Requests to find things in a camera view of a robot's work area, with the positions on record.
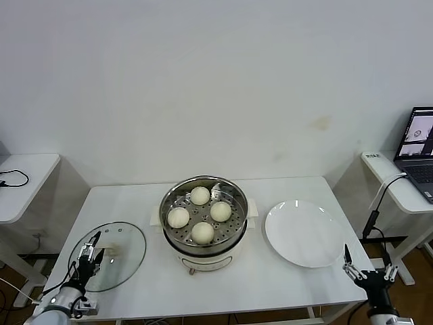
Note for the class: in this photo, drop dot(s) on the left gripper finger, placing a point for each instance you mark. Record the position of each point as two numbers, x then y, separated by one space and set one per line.
86 250
98 256

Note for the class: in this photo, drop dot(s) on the stainless steel steamer basket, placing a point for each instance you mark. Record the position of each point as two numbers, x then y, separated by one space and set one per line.
236 203

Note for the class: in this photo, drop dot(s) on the grey open laptop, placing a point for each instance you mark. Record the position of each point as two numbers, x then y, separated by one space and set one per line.
416 169

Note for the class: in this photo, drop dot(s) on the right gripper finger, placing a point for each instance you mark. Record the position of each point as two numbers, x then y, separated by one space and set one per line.
389 272
353 269

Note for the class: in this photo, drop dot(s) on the white side desk with laptop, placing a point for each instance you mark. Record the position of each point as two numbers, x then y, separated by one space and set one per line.
399 199

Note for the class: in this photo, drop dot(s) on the white round plate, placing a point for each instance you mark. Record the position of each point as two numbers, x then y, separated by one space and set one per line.
304 233

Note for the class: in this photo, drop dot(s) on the white steamed baozi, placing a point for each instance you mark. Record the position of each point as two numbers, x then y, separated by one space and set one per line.
200 195
203 233
220 211
178 217

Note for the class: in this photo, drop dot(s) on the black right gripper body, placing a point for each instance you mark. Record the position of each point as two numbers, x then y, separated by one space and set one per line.
377 287

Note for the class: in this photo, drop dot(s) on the cream electric cooker pot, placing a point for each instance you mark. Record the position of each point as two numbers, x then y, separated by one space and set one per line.
203 262

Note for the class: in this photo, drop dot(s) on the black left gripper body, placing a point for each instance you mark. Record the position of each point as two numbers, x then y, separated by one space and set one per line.
87 274

